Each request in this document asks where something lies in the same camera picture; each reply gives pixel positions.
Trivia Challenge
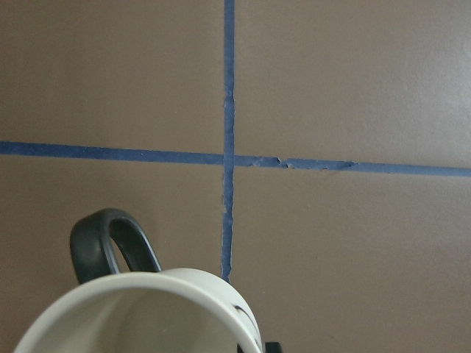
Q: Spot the white smiley mug black handle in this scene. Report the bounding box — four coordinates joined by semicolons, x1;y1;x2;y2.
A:
16;209;266;352

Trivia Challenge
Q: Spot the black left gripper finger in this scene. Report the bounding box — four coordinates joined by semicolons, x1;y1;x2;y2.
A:
265;341;282;353

